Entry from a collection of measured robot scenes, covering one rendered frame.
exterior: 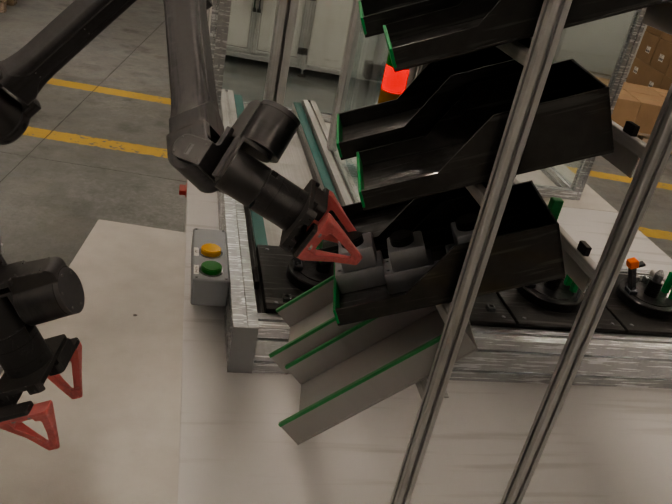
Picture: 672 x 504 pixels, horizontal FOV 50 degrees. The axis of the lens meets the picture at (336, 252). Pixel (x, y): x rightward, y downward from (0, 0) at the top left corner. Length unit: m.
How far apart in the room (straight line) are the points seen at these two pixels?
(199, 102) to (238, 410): 0.53
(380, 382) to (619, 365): 0.73
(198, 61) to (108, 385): 0.57
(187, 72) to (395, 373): 0.49
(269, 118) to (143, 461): 0.55
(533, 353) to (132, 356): 0.76
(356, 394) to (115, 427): 0.42
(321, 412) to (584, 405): 0.68
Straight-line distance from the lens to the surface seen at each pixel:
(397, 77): 1.46
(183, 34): 1.07
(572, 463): 1.35
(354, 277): 0.93
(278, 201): 0.88
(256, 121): 0.90
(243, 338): 1.27
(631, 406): 1.56
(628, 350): 1.55
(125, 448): 1.17
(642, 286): 1.75
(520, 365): 1.46
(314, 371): 1.09
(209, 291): 1.39
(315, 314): 1.20
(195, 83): 1.00
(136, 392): 1.26
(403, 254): 0.88
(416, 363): 0.92
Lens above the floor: 1.68
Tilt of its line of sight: 28 degrees down
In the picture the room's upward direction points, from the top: 12 degrees clockwise
